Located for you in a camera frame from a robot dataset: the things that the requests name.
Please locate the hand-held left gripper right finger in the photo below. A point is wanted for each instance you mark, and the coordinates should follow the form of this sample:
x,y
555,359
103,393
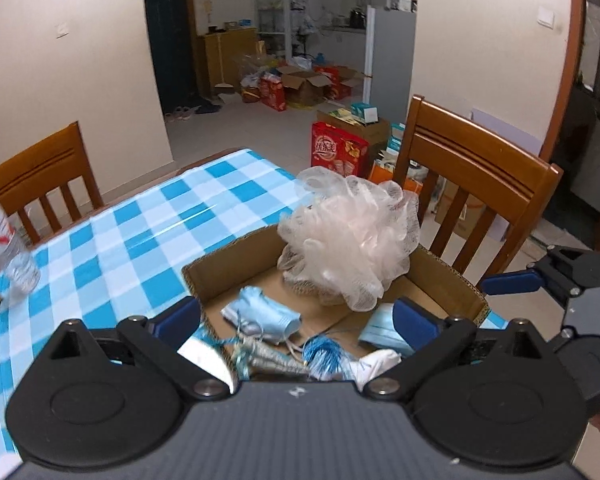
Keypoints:
x,y
415,317

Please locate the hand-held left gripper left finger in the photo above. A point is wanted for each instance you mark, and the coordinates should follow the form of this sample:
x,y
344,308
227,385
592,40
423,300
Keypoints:
x,y
177,320

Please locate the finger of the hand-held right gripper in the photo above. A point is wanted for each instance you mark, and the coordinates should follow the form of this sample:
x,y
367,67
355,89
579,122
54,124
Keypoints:
x,y
510,282

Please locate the blue face mask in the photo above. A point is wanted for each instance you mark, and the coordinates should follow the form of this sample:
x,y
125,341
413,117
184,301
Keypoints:
x,y
265,312
380,332

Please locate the white sock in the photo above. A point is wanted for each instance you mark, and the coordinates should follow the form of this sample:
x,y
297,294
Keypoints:
x,y
377,362

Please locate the blue sachet with tassel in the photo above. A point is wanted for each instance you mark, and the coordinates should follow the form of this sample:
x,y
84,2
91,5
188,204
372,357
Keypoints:
x,y
270,357

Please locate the white mesh bath pouf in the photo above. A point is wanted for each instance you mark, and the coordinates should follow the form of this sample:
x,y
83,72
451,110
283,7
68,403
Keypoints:
x,y
350,240

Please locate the blue checkered tablecloth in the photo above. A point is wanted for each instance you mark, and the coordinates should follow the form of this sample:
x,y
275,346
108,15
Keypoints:
x,y
130,240

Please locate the wooden chair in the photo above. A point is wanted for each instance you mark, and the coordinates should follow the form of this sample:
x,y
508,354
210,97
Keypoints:
x,y
480,145
40,160

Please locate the clear water bottle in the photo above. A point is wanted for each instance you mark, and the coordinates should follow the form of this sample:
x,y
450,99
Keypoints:
x,y
10,255

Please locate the red snack carton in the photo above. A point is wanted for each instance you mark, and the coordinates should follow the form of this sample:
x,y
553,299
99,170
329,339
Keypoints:
x,y
337,152

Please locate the floor box of teal packets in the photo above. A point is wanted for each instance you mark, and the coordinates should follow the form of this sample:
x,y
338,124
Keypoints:
x,y
355,122

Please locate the slippers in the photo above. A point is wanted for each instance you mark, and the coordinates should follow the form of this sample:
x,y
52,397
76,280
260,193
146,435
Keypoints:
x,y
180,113

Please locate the grey refrigerator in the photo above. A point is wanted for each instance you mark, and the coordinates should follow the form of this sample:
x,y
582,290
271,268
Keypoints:
x,y
390,60

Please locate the open cardboard floor box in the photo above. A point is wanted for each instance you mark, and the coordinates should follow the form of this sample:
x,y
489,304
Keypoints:
x,y
305,85

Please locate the yellow wooden cabinet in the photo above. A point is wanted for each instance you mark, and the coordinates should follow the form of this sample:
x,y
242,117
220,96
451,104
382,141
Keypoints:
x,y
227,60

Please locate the dark door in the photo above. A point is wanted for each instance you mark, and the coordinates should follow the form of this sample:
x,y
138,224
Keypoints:
x,y
172,35

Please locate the electric kettle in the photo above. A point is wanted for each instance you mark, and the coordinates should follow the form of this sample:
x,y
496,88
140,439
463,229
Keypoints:
x,y
356,18

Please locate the white wall switch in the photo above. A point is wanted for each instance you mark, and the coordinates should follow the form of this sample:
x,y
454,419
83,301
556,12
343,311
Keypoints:
x,y
62,30
546,16

